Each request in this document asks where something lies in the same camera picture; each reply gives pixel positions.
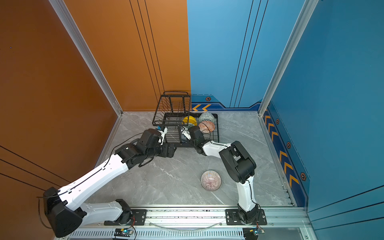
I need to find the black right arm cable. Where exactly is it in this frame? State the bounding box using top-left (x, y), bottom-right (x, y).
top-left (245, 179), bottom-right (260, 211)

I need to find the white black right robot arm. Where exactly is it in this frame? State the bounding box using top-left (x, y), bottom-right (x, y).
top-left (183, 126), bottom-right (260, 225)

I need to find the aluminium corner post left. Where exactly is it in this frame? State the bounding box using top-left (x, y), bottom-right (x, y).
top-left (49, 0), bottom-right (123, 117)

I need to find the pink striped bowl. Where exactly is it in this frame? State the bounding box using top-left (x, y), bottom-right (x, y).
top-left (201, 170), bottom-right (222, 192)

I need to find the green circuit board left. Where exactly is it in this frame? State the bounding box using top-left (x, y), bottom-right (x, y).
top-left (114, 228), bottom-right (135, 240)

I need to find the grey-green patterned bowl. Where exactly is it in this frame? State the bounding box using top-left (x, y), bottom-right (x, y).
top-left (199, 112), bottom-right (215, 123)

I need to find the aluminium corner post right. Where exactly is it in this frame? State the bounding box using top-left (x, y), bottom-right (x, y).
top-left (258, 0), bottom-right (319, 117)

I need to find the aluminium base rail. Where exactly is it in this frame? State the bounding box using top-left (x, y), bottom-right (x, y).
top-left (64, 206), bottom-right (317, 240)

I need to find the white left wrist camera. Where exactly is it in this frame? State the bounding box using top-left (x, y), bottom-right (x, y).
top-left (157, 126), bottom-right (168, 146)

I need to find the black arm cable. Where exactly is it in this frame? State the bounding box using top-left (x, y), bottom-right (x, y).
top-left (36, 196), bottom-right (53, 230)
top-left (245, 179), bottom-right (260, 211)

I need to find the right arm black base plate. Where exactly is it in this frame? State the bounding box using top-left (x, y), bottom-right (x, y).
top-left (225, 207), bottom-right (268, 226)

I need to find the green circuit board right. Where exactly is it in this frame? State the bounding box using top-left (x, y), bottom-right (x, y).
top-left (243, 228), bottom-right (265, 240)

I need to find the black wire dish rack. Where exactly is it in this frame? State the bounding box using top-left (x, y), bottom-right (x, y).
top-left (152, 92), bottom-right (214, 148)

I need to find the aluminium corner post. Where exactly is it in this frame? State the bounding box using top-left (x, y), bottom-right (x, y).
top-left (258, 0), bottom-right (319, 117)
top-left (49, 0), bottom-right (123, 117)

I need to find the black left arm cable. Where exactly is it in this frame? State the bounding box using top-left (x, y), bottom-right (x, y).
top-left (36, 196), bottom-right (53, 230)

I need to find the yellow bowl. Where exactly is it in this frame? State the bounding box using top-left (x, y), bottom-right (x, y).
top-left (183, 116), bottom-right (197, 126)

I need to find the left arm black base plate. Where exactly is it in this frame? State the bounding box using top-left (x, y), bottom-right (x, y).
top-left (104, 209), bottom-right (147, 226)

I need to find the green circuit board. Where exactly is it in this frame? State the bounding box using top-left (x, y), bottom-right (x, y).
top-left (114, 228), bottom-right (135, 240)
top-left (243, 228), bottom-right (265, 240)

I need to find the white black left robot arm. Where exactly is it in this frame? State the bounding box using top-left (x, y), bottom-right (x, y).
top-left (43, 128), bottom-right (177, 238)

